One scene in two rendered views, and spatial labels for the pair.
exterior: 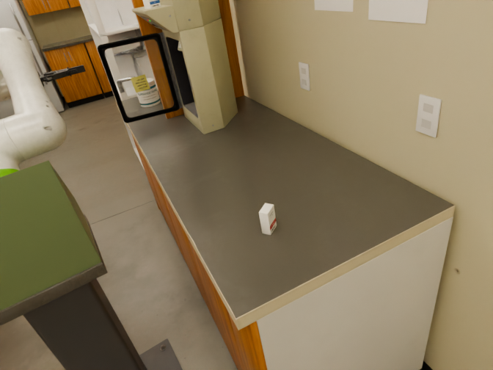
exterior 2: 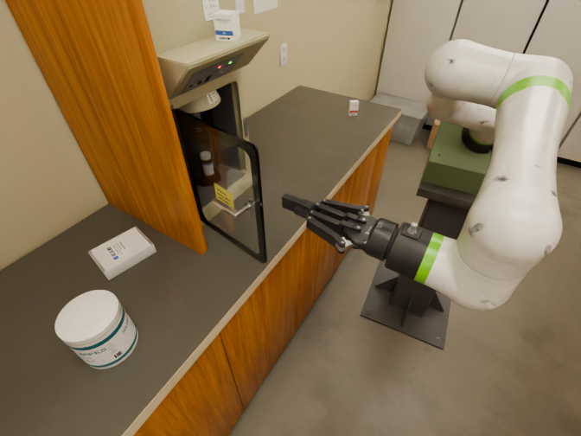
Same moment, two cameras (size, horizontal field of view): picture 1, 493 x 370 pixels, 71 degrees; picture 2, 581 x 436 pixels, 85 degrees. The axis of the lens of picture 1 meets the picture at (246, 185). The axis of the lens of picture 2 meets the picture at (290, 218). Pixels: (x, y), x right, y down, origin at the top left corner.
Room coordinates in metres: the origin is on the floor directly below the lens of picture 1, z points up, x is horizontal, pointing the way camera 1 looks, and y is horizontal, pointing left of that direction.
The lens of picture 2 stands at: (2.11, 1.10, 1.74)
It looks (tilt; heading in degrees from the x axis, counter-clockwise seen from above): 43 degrees down; 232
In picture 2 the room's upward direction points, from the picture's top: straight up
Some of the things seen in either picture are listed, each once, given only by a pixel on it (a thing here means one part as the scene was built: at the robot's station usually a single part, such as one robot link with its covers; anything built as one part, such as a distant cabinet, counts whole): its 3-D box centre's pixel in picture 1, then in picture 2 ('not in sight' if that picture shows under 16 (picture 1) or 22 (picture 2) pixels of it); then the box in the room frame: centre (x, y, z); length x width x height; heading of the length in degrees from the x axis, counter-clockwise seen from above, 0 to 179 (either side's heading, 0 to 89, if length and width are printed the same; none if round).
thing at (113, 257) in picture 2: not in sight; (123, 251); (2.13, 0.23, 0.96); 0.16 x 0.12 x 0.04; 9
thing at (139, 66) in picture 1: (141, 79); (222, 191); (1.84, 0.43, 1.19); 0.30 x 0.01 x 0.40; 102
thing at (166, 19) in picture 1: (153, 20); (219, 63); (1.72, 0.27, 1.46); 0.32 x 0.11 x 0.10; 20
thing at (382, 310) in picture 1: (234, 210); (252, 252); (1.59, 0.09, 0.45); 2.05 x 0.67 x 0.90; 20
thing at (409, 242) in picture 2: not in sight; (407, 247); (1.71, 0.92, 1.31); 0.09 x 0.06 x 0.12; 20
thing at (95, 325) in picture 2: not in sight; (100, 330); (2.25, 0.52, 1.02); 0.13 x 0.13 x 0.15
